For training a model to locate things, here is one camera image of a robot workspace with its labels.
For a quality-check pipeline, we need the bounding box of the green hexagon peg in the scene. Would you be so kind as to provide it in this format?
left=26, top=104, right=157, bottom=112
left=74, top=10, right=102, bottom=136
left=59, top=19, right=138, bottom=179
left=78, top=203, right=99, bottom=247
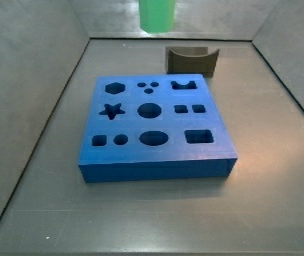
left=139, top=0, right=177, bottom=33

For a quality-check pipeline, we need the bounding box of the blue shape insertion board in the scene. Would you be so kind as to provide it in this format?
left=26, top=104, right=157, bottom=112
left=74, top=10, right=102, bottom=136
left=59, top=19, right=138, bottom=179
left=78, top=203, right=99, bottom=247
left=79, top=74, right=238, bottom=183

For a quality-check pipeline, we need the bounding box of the dark grey curved holder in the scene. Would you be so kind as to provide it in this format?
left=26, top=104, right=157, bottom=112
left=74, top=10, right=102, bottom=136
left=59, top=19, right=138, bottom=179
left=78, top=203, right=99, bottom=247
left=166, top=46, right=221, bottom=78

